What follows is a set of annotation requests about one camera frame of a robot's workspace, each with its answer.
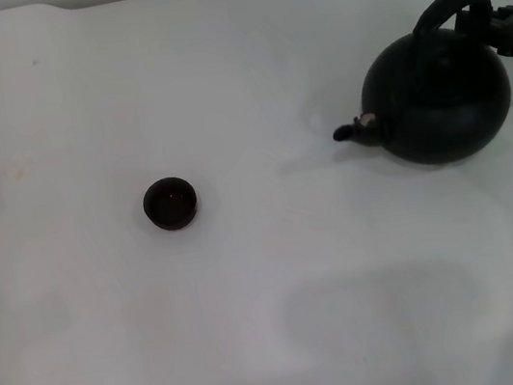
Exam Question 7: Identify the black round teapot with handle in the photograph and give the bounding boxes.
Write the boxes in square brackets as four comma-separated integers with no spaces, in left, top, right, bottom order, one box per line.
[312,0,513,181]

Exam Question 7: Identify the small dark brown teacup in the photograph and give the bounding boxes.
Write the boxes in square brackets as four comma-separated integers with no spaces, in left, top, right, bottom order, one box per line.
[139,172,203,236]

